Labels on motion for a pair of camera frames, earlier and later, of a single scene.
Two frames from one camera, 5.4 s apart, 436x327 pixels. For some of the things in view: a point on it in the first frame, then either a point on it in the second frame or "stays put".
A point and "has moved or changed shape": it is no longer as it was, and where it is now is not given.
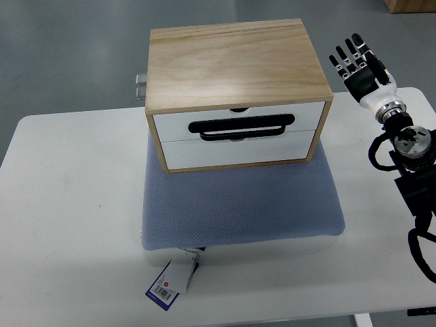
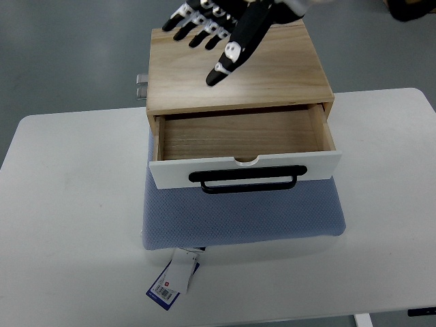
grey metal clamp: x=141 y=80 stays put
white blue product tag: x=174 y=278 stays put
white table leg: x=363 y=320 stays put
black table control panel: x=430 y=310 stays put
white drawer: x=175 y=127 has moved or changed shape
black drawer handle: x=202 y=127 → x=207 y=176
